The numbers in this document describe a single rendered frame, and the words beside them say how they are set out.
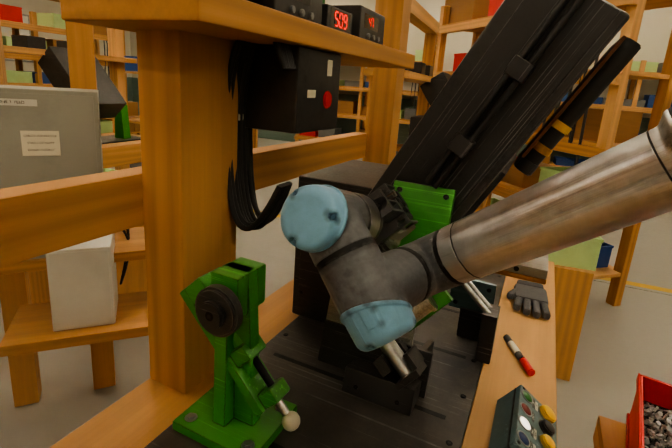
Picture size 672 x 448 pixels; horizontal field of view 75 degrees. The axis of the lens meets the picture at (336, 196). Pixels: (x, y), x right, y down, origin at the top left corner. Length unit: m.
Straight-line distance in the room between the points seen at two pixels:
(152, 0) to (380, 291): 0.44
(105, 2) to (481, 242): 0.56
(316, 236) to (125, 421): 0.53
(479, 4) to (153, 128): 4.14
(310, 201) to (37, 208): 0.39
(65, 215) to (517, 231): 0.60
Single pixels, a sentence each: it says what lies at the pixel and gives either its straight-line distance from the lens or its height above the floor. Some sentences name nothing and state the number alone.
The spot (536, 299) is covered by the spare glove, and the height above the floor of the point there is 0.92.
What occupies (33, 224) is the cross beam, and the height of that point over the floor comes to 1.23.
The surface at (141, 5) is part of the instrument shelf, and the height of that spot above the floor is 1.52.
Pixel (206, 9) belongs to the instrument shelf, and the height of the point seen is 1.51.
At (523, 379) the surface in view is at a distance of 1.01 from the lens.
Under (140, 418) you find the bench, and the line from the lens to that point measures 0.88.
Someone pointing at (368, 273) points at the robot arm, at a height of 1.25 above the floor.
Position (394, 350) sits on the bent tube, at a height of 0.99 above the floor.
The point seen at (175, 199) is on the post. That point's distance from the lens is 0.75.
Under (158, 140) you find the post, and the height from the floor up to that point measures 1.33.
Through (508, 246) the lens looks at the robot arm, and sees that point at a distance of 0.51.
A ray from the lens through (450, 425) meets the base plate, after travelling 0.85.
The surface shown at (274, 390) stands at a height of 1.00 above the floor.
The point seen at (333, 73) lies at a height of 1.46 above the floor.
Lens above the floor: 1.44
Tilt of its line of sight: 14 degrees down
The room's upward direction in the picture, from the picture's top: 4 degrees clockwise
